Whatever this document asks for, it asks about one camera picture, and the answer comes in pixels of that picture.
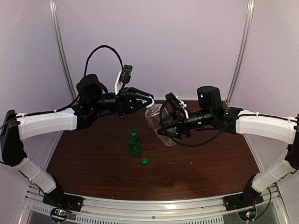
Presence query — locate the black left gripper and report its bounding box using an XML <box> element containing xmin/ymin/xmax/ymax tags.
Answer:
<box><xmin>90</xmin><ymin>87</ymin><xmax>154</xmax><ymax>116</ymax></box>

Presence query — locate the black braided cable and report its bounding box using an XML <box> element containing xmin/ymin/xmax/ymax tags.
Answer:
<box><xmin>0</xmin><ymin>44</ymin><xmax>124</xmax><ymax>131</ymax></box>
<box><xmin>157</xmin><ymin>100</ymin><xmax>234</xmax><ymax>147</ymax></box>

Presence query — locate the green bottle cap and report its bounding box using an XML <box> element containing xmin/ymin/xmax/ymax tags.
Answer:
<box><xmin>141</xmin><ymin>158</ymin><xmax>149</xmax><ymax>165</ymax></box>

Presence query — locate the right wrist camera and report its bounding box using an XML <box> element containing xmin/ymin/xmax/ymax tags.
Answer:
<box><xmin>165</xmin><ymin>92</ymin><xmax>189</xmax><ymax>119</ymax></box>

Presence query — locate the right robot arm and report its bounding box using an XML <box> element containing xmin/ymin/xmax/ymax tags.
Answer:
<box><xmin>157</xmin><ymin>86</ymin><xmax>299</xmax><ymax>206</ymax></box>

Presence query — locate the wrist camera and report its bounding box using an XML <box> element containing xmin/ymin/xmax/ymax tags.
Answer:
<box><xmin>114</xmin><ymin>64</ymin><xmax>133</xmax><ymax>95</ymax></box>
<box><xmin>165</xmin><ymin>92</ymin><xmax>189</xmax><ymax>119</ymax></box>

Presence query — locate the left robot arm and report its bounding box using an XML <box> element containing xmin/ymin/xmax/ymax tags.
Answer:
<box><xmin>0</xmin><ymin>74</ymin><xmax>154</xmax><ymax>207</ymax></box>

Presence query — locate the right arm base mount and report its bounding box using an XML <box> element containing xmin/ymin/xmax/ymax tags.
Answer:
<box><xmin>223</xmin><ymin>175</ymin><xmax>263</xmax><ymax>211</ymax></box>

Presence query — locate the right black braided cable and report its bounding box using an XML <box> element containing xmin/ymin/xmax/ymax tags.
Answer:
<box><xmin>157</xmin><ymin>100</ymin><xmax>234</xmax><ymax>147</ymax></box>

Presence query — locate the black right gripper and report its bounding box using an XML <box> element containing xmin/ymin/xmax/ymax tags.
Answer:
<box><xmin>157</xmin><ymin>108</ymin><xmax>214</xmax><ymax>139</ymax></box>

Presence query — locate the aluminium frame post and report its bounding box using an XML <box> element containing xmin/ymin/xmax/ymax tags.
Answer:
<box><xmin>226</xmin><ymin>0</ymin><xmax>255</xmax><ymax>105</ymax></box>
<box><xmin>49</xmin><ymin>0</ymin><xmax>77</xmax><ymax>100</ymax></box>

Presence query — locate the left aluminium frame post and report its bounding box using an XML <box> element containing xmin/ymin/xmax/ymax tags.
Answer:
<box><xmin>49</xmin><ymin>0</ymin><xmax>77</xmax><ymax>100</ymax></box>

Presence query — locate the green plastic bottle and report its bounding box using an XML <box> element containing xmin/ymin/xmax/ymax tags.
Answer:
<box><xmin>128</xmin><ymin>128</ymin><xmax>142</xmax><ymax>156</ymax></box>

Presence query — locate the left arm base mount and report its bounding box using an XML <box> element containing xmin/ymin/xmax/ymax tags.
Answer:
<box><xmin>43</xmin><ymin>177</ymin><xmax>83</xmax><ymax>212</ymax></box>

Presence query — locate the left black braided cable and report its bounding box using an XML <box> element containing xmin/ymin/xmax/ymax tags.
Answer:
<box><xmin>0</xmin><ymin>44</ymin><xmax>124</xmax><ymax>131</ymax></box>

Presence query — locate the clear bottle white cap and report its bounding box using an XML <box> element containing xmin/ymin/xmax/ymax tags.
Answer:
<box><xmin>145</xmin><ymin>102</ymin><xmax>176</xmax><ymax>147</ymax></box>

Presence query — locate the aluminium front rail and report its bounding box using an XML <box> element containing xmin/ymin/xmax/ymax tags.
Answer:
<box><xmin>19</xmin><ymin>192</ymin><xmax>288</xmax><ymax>224</ymax></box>

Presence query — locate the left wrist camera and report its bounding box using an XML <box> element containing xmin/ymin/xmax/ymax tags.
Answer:
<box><xmin>114</xmin><ymin>64</ymin><xmax>133</xmax><ymax>95</ymax></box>

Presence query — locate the right aluminium frame post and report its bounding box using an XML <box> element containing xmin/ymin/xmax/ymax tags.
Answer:
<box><xmin>226</xmin><ymin>0</ymin><xmax>255</xmax><ymax>105</ymax></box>

